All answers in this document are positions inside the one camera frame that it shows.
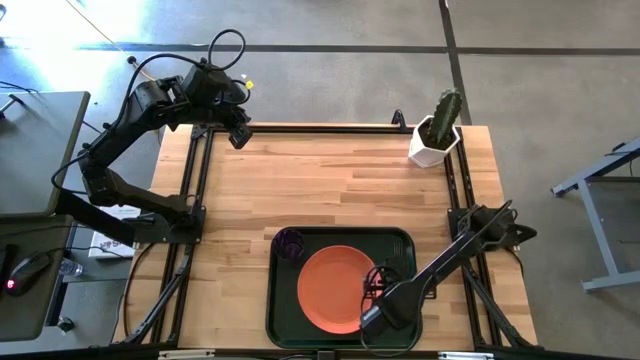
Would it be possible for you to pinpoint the dark green tray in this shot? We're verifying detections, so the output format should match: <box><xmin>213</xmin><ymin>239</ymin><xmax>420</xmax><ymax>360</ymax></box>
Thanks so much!
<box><xmin>264</xmin><ymin>226</ymin><xmax>424</xmax><ymax>350</ymax></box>

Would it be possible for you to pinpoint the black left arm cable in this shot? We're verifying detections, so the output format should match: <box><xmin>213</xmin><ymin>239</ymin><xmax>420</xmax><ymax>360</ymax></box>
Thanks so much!
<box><xmin>123</xmin><ymin>28</ymin><xmax>251</xmax><ymax>109</ymax></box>

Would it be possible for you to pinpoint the purple plastic cup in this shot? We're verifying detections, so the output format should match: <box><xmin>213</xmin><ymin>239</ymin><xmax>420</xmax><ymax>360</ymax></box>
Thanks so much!
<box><xmin>272</xmin><ymin>227</ymin><xmax>305</xmax><ymax>262</ymax></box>

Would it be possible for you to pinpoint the black metal table frame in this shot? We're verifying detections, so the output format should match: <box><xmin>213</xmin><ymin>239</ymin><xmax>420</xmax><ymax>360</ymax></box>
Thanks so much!
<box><xmin>112</xmin><ymin>122</ymin><xmax>540</xmax><ymax>360</ymax></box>

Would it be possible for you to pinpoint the silver bracket plate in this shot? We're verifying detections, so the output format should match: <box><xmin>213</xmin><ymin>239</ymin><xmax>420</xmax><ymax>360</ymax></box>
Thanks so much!
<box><xmin>438</xmin><ymin>350</ymin><xmax>496</xmax><ymax>360</ymax></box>
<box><xmin>158</xmin><ymin>349</ymin><xmax>217</xmax><ymax>360</ymax></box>

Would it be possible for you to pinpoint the clear water bottle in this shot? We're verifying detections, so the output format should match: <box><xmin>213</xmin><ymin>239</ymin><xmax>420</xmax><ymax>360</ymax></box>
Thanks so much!
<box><xmin>58</xmin><ymin>258</ymin><xmax>85</xmax><ymax>278</ymax></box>

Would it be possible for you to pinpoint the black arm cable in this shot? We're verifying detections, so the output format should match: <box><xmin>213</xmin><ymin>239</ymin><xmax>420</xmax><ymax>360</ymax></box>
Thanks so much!
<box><xmin>123</xmin><ymin>28</ymin><xmax>251</xmax><ymax>109</ymax></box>
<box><xmin>358</xmin><ymin>263</ymin><xmax>404</xmax><ymax>358</ymax></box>

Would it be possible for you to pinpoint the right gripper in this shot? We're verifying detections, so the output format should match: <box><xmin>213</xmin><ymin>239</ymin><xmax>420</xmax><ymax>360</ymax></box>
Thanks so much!
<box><xmin>359</xmin><ymin>282</ymin><xmax>422</xmax><ymax>338</ymax></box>

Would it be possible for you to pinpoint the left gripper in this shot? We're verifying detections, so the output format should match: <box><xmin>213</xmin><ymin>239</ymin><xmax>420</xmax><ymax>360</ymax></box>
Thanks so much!
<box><xmin>207</xmin><ymin>97</ymin><xmax>254</xmax><ymax>151</ymax></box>

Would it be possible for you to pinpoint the black computer mouse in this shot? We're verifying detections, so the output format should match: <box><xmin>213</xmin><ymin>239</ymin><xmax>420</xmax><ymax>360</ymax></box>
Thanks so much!
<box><xmin>4</xmin><ymin>251</ymin><xmax>52</xmax><ymax>298</ymax></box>

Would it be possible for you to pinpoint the grey metal table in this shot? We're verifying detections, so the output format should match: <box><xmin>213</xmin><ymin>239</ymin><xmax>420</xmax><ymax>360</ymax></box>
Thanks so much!
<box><xmin>550</xmin><ymin>137</ymin><xmax>640</xmax><ymax>293</ymax></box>

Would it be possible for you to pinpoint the grey desk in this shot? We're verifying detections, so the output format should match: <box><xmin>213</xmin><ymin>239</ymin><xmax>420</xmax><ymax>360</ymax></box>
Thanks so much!
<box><xmin>0</xmin><ymin>90</ymin><xmax>91</xmax><ymax>219</ymax></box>

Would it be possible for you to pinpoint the white printed paper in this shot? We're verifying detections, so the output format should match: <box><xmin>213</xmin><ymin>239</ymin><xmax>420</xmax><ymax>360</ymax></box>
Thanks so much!
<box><xmin>88</xmin><ymin>203</ymin><xmax>143</xmax><ymax>260</ymax></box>

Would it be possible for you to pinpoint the orange plate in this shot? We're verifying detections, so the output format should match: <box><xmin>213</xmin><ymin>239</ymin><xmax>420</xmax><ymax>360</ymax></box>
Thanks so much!
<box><xmin>296</xmin><ymin>244</ymin><xmax>384</xmax><ymax>335</ymax></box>

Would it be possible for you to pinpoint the green cactus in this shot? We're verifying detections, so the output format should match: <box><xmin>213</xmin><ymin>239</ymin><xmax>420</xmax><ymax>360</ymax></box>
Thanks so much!
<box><xmin>427</xmin><ymin>88</ymin><xmax>464</xmax><ymax>149</ymax></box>

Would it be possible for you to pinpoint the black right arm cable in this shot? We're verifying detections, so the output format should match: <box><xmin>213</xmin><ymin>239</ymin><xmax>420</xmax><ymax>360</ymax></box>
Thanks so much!
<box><xmin>358</xmin><ymin>263</ymin><xmax>404</xmax><ymax>358</ymax></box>

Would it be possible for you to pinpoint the dark desk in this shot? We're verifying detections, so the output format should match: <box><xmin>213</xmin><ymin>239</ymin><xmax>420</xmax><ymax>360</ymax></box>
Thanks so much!
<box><xmin>0</xmin><ymin>214</ymin><xmax>77</xmax><ymax>344</ymax></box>

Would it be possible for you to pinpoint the white planter pot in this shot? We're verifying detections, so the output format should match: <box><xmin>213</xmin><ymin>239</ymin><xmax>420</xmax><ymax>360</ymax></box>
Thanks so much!
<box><xmin>408</xmin><ymin>115</ymin><xmax>461</xmax><ymax>169</ymax></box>

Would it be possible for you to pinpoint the dark curved bracket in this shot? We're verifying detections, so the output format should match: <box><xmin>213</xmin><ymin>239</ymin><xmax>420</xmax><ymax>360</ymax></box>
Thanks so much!
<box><xmin>390</xmin><ymin>108</ymin><xmax>409</xmax><ymax>133</ymax></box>

